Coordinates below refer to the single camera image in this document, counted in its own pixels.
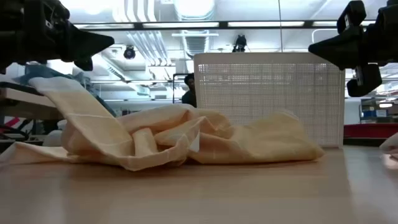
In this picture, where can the black overhead camera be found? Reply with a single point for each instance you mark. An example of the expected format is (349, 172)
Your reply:
(240, 43)

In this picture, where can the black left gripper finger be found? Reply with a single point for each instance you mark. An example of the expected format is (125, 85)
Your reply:
(77, 34)
(81, 49)

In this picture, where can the white striped towel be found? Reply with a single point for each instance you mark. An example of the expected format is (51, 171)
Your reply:
(390, 144)

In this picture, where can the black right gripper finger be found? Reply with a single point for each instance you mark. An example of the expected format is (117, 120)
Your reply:
(345, 57)
(348, 39)

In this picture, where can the red black tool case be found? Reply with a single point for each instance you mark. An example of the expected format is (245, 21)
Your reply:
(370, 130)

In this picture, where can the blue grey fabric cover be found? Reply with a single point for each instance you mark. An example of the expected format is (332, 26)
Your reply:
(46, 71)

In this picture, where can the silver ventilation duct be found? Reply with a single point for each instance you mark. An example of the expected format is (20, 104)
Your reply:
(194, 40)

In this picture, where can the person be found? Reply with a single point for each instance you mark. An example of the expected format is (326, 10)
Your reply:
(189, 90)

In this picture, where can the wooden workbench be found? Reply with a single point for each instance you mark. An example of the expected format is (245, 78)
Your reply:
(25, 102)

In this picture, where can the orange towel with white grid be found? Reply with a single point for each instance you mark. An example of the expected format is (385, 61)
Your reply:
(93, 124)

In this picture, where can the shelf with blue boxes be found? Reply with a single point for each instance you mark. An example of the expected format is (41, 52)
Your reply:
(377, 112)

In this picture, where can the black ceiling spotlight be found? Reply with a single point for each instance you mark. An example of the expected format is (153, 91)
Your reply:
(129, 53)

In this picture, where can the white perforated plastic basket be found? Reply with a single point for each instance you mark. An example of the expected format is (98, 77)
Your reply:
(280, 93)

